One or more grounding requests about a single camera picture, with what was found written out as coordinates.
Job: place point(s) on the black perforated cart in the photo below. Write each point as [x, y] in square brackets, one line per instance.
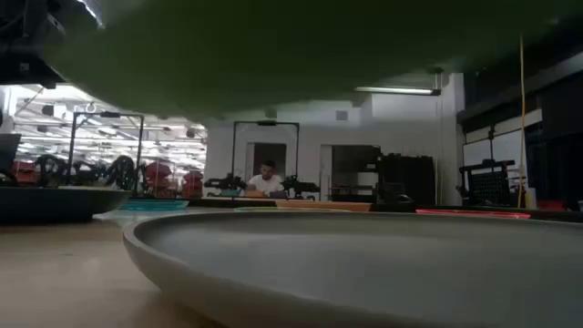
[492, 187]

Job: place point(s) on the fluorescent ceiling light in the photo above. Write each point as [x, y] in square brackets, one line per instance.
[396, 90]

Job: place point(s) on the red crate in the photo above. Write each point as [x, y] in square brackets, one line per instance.
[23, 172]

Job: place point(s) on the red translucent plastic plate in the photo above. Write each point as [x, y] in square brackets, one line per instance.
[473, 213]

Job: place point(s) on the red chair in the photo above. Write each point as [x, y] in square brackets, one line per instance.
[158, 175]
[192, 184]

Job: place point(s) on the teal translucent plastic plate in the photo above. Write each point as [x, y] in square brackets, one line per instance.
[155, 205]

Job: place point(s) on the dark plastic plate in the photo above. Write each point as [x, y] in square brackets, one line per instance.
[54, 205]

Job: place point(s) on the black camera rig frame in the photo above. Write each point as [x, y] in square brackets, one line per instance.
[71, 146]
[266, 123]

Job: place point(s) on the black cabinet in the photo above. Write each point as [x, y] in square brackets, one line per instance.
[410, 177]

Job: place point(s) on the black background robot arm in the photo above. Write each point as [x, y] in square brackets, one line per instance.
[225, 183]
[298, 186]
[45, 166]
[120, 171]

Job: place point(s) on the small red bin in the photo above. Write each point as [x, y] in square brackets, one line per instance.
[550, 205]

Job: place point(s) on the person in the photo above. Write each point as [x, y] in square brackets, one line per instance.
[266, 182]

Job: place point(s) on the green plastic plate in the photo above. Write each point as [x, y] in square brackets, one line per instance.
[273, 54]

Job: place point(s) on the whiteboard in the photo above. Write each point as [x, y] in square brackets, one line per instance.
[505, 148]

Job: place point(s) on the large gray plastic plate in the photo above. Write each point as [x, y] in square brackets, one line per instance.
[364, 273]

